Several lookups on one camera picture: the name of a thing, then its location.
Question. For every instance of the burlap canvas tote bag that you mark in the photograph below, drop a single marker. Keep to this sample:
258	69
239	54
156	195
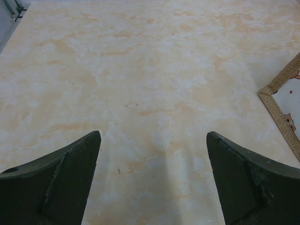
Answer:
281	98

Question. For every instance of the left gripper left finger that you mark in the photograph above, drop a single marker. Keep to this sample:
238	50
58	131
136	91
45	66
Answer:
53	189

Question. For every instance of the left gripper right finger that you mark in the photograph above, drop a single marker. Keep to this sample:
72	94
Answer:
253	189

